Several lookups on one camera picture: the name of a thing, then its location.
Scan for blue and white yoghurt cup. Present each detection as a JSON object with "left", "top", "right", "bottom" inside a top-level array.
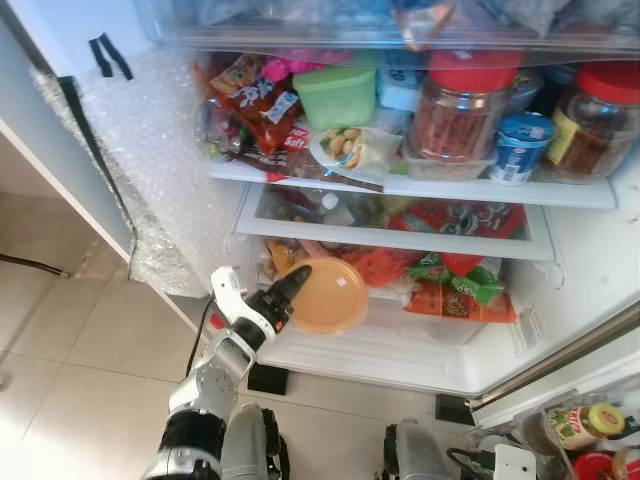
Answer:
[{"left": 489, "top": 111, "right": 557, "bottom": 185}]

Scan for orange red food packet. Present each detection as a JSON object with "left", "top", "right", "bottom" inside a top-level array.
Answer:
[{"left": 404, "top": 279, "right": 519, "bottom": 325}]

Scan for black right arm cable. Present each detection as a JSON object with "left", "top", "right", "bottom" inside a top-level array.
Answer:
[{"left": 445, "top": 446, "right": 497, "bottom": 475}]

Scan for yellow-lidded glass jar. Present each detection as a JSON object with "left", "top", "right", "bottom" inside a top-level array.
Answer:
[{"left": 544, "top": 401, "right": 627, "bottom": 452}]

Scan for round red lid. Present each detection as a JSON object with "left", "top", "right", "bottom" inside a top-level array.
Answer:
[{"left": 571, "top": 449, "right": 617, "bottom": 480}]

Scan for clear bubble wrap sheet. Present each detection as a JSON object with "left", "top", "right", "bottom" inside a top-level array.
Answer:
[{"left": 34, "top": 44, "right": 243, "bottom": 298}]

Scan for green snack packet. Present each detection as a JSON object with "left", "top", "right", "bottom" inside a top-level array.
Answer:
[{"left": 404, "top": 251, "right": 507, "bottom": 305}]

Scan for shallow clear fridge drawer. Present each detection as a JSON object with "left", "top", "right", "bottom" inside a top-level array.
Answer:
[{"left": 234, "top": 184, "right": 557, "bottom": 264}]

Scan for grey robot leg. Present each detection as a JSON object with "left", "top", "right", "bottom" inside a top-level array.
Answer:
[
  {"left": 219, "top": 402, "right": 292, "bottom": 480},
  {"left": 384, "top": 419, "right": 462, "bottom": 480}
]

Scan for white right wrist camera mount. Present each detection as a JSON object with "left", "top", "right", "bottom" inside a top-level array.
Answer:
[{"left": 492, "top": 442, "right": 539, "bottom": 480}]

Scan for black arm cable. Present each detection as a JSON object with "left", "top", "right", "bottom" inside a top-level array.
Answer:
[
  {"left": 445, "top": 446, "right": 497, "bottom": 475},
  {"left": 184, "top": 298, "right": 217, "bottom": 378}
]

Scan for deep clear fridge drawer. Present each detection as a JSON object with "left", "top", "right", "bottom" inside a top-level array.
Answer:
[{"left": 254, "top": 239, "right": 542, "bottom": 373}]

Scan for red-lidded jar with yellow label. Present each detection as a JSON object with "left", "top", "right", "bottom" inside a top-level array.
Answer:
[{"left": 544, "top": 59, "right": 640, "bottom": 185}]

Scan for frosted clear fridge bin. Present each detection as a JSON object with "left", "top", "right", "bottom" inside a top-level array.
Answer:
[{"left": 139, "top": 0, "right": 640, "bottom": 57}]

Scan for green plastic food container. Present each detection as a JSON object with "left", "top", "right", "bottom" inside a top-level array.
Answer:
[{"left": 291, "top": 61, "right": 380, "bottom": 132}]

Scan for black floor cable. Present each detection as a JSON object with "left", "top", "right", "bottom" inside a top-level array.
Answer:
[{"left": 0, "top": 251, "right": 72, "bottom": 280}]

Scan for grey robot right leg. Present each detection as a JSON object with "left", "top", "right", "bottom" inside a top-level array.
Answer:
[{"left": 384, "top": 419, "right": 462, "bottom": 480}]

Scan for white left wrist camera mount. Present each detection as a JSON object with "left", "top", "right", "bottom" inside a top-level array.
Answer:
[{"left": 209, "top": 265, "right": 278, "bottom": 352}]

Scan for round orange plastic container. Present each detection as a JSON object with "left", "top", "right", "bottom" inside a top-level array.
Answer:
[{"left": 282, "top": 256, "right": 370, "bottom": 336}]

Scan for pink plastic item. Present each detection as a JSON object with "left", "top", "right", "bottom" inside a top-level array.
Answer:
[{"left": 261, "top": 54, "right": 327, "bottom": 82}]

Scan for black fridge foot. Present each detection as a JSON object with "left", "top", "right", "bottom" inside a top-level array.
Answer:
[
  {"left": 246, "top": 364, "right": 292, "bottom": 397},
  {"left": 434, "top": 392, "right": 477, "bottom": 427}
]

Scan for pale packet with food picture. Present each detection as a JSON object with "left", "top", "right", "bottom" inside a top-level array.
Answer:
[{"left": 309, "top": 124, "right": 402, "bottom": 187}]

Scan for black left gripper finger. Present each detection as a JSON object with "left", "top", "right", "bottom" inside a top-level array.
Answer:
[{"left": 261, "top": 264, "right": 314, "bottom": 312}]

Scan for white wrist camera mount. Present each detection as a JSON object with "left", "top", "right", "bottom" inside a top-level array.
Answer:
[
  {"left": 209, "top": 265, "right": 278, "bottom": 352},
  {"left": 492, "top": 442, "right": 539, "bottom": 480}
]

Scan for black strap pieces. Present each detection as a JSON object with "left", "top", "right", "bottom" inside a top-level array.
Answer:
[{"left": 87, "top": 32, "right": 135, "bottom": 82}]

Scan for white and blue tub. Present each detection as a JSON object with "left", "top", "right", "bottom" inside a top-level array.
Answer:
[{"left": 377, "top": 58, "right": 427, "bottom": 114}]

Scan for red snack packet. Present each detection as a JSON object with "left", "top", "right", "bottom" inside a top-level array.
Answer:
[{"left": 207, "top": 51, "right": 302, "bottom": 157}]

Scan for red-lidded jar of red snacks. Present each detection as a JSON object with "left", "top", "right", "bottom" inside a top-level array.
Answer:
[{"left": 407, "top": 49, "right": 524, "bottom": 167}]

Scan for red and black printed packet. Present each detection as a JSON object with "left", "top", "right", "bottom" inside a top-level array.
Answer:
[{"left": 389, "top": 202, "right": 527, "bottom": 240}]

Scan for clear plastic food tray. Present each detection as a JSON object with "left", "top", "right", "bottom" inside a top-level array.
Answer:
[{"left": 399, "top": 140, "right": 502, "bottom": 182}]

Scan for red mesh produce bag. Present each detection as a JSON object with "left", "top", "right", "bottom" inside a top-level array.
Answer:
[{"left": 339, "top": 244, "right": 422, "bottom": 290}]

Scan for grey robot left leg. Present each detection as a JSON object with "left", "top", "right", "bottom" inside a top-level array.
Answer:
[{"left": 219, "top": 402, "right": 292, "bottom": 480}]

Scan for glass fridge shelf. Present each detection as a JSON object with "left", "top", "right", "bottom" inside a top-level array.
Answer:
[{"left": 207, "top": 158, "right": 620, "bottom": 210}]

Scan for white fridge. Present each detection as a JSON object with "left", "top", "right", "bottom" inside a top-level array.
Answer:
[{"left": 0, "top": 0, "right": 640, "bottom": 429}]

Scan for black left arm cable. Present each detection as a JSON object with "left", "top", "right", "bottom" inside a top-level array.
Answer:
[{"left": 184, "top": 298, "right": 217, "bottom": 378}]

